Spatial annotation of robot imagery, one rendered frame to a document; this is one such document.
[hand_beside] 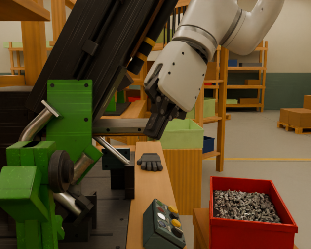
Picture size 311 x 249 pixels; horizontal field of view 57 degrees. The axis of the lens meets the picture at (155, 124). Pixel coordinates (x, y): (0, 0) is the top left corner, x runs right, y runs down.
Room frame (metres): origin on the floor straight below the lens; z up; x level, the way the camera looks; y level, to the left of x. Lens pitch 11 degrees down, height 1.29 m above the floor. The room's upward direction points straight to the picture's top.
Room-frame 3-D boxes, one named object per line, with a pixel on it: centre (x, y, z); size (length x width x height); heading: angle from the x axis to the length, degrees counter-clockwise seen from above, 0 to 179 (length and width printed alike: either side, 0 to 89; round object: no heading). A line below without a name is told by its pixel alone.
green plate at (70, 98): (0.76, 0.22, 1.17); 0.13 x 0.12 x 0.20; 2
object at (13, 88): (0.94, 0.43, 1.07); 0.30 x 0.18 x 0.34; 2
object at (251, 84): (9.36, -1.87, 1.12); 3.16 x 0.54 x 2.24; 89
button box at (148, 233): (0.66, -0.02, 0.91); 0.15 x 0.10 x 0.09; 2
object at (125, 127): (0.92, 0.19, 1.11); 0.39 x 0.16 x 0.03; 92
